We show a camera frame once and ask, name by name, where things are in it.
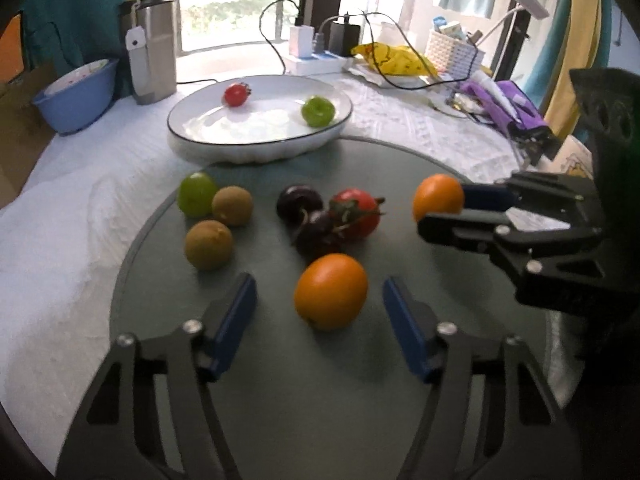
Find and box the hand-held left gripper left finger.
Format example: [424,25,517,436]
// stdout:
[56,272,258,480]

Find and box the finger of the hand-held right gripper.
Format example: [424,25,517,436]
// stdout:
[461,171,601,221]
[417,211,608,281]

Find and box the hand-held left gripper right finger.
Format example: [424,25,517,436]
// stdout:
[382,276,583,480]

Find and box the small orange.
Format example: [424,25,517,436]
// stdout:
[412,174,466,223]

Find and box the large orange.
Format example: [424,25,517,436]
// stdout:
[293,253,369,331]

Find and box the brown kiwi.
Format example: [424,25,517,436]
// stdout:
[211,185,254,227]
[184,219,234,271]

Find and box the large red tomato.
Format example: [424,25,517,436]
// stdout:
[327,188,386,241]

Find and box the dark purple plum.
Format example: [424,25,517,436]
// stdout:
[292,210,346,261]
[276,185,325,226]

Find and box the green round fruit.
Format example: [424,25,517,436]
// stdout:
[301,96,335,128]
[177,172,218,218]

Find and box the white plate with dark rim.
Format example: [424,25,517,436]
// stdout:
[166,74,354,164]

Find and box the small red tomato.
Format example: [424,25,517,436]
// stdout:
[223,82,252,108]

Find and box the cream cup with bear print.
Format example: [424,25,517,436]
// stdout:
[552,136,595,179]

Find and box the round grey mat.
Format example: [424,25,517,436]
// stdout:
[109,136,586,480]

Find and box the purple cloth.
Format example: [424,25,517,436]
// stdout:
[460,79,548,136]

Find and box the white tube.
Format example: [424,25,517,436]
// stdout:
[472,71,526,116]

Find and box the teal curtain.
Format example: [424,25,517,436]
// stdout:
[20,0,133,96]
[520,0,571,106]

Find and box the white woven basket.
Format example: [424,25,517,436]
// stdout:
[425,29,486,76]

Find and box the yellow plastic bag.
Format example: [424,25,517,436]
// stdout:
[351,42,441,81]

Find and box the white desk lamp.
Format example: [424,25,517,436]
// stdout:
[492,0,550,81]

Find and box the white power strip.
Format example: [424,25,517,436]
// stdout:
[284,51,355,76]

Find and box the white charger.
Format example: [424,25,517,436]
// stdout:
[290,25,316,58]

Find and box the blue plastic bowl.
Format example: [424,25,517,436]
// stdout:
[32,58,121,136]

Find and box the steel thermos flask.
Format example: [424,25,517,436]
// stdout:
[118,0,178,106]

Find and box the white patterned bowl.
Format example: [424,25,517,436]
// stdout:
[44,59,111,97]

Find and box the white hanging tag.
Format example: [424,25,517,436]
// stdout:
[125,27,149,98]

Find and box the black cable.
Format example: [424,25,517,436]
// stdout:
[318,10,476,92]
[258,0,302,75]

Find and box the dark door frame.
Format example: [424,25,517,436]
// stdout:
[506,0,542,77]

